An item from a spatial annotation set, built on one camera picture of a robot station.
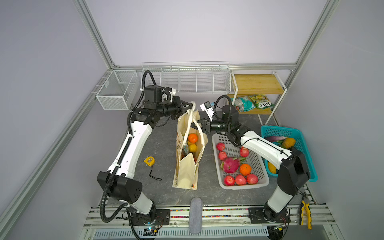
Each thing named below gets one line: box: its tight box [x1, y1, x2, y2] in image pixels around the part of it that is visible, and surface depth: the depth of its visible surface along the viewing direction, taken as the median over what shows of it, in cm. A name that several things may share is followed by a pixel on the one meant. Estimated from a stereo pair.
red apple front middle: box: [235, 174, 247, 186], surface depth 82 cm
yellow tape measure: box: [144, 156, 162, 181], surface depth 93 cm
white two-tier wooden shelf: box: [227, 70, 288, 126], surface depth 98 cm
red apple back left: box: [216, 142, 226, 152], surface depth 97 cm
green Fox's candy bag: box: [249, 94, 275, 109], surface depth 103 cm
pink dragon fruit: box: [220, 157, 240, 174], surface depth 85 cm
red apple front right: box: [246, 173, 259, 185], surface depth 82 cm
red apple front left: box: [224, 175, 236, 187], surface depth 82 cm
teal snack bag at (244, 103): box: [230, 96, 256, 112], surface depth 101 cm
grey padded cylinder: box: [188, 196, 203, 235], surface depth 74 cm
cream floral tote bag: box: [172, 101, 208, 191], surface depth 69 cm
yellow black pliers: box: [299, 200, 312, 230], surface depth 75 cm
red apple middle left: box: [218, 151, 227, 161], surface depth 92 cm
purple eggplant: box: [264, 136, 289, 143], surface depth 101 cm
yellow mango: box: [282, 137, 296, 149], surface depth 97 cm
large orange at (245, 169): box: [240, 163, 252, 176], surface depth 86 cm
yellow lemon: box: [189, 143, 197, 153], surface depth 92 cm
